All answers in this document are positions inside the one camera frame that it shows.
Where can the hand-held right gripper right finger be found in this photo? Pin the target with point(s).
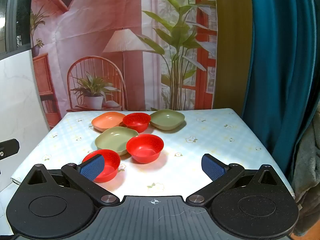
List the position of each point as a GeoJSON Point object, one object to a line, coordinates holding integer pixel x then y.
{"type": "Point", "coordinates": [212, 167]}

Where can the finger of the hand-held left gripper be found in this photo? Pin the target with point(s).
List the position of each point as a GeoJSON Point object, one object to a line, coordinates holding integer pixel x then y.
{"type": "Point", "coordinates": [8, 150]}

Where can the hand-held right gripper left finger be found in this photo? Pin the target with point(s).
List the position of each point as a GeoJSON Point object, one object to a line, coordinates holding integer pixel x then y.
{"type": "Point", "coordinates": [91, 167]}

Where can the red round plate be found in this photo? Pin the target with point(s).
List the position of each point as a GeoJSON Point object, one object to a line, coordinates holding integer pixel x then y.
{"type": "Point", "coordinates": [110, 163]}

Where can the green plate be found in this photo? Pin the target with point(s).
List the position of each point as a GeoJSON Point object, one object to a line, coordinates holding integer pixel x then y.
{"type": "Point", "coordinates": [166, 120]}
{"type": "Point", "coordinates": [113, 138]}

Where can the orange plate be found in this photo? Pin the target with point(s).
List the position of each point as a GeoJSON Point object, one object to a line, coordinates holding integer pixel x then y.
{"type": "Point", "coordinates": [107, 120]}

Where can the red bowl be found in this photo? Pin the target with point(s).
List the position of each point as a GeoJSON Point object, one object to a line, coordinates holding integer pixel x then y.
{"type": "Point", "coordinates": [145, 147]}
{"type": "Point", "coordinates": [136, 121]}

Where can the floral checked tablecloth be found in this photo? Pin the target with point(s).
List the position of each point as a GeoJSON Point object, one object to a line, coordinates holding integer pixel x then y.
{"type": "Point", "coordinates": [212, 135]}

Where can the white marble panel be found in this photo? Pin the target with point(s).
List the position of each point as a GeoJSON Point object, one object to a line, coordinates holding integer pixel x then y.
{"type": "Point", "coordinates": [17, 100]}

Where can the grey fleece cloth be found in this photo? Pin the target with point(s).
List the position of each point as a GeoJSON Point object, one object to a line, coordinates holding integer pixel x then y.
{"type": "Point", "coordinates": [308, 170]}

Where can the teal curtain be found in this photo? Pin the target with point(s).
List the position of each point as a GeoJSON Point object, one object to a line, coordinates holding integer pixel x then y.
{"type": "Point", "coordinates": [280, 67]}

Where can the printed room backdrop cloth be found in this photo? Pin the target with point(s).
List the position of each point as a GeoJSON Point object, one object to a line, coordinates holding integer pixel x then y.
{"type": "Point", "coordinates": [100, 42]}

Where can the dark window frame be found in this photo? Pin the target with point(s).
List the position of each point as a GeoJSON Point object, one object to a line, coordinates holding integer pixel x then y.
{"type": "Point", "coordinates": [12, 12]}

